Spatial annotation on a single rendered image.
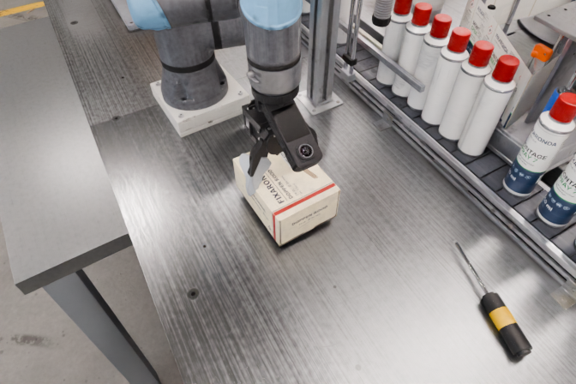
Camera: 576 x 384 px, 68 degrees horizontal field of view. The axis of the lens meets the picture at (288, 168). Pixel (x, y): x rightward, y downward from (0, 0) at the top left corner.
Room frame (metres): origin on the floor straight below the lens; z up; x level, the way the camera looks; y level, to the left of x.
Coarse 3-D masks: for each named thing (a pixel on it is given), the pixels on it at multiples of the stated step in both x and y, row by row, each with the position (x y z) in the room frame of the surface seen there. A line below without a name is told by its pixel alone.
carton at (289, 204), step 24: (240, 168) 0.51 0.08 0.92; (288, 168) 0.51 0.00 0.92; (312, 168) 0.51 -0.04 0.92; (264, 192) 0.45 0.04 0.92; (288, 192) 0.45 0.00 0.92; (312, 192) 0.45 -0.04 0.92; (336, 192) 0.45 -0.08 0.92; (264, 216) 0.43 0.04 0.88; (288, 216) 0.40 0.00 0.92; (312, 216) 0.43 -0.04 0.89; (288, 240) 0.40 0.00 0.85
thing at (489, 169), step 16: (304, 16) 1.12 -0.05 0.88; (336, 48) 0.96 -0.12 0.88; (368, 64) 0.89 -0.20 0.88; (368, 80) 0.83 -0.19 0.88; (416, 112) 0.71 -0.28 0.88; (432, 128) 0.66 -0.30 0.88; (448, 144) 0.61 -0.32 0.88; (464, 160) 0.57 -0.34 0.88; (480, 160) 0.57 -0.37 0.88; (496, 160) 0.57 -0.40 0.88; (480, 176) 0.53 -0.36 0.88; (496, 176) 0.53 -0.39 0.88; (496, 192) 0.49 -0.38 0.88; (544, 192) 0.49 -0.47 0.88; (528, 208) 0.45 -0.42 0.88; (560, 240) 0.39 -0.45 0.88
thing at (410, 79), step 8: (344, 24) 0.93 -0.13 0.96; (352, 32) 0.90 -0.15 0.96; (360, 40) 0.87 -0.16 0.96; (368, 40) 0.86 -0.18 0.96; (368, 48) 0.84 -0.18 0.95; (376, 48) 0.83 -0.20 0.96; (376, 56) 0.81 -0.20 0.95; (384, 56) 0.80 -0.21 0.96; (392, 64) 0.77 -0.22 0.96; (400, 72) 0.74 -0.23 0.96; (408, 72) 0.74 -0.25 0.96; (408, 80) 0.72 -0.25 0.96; (416, 80) 0.71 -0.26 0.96; (416, 88) 0.70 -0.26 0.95; (424, 88) 0.69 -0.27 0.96
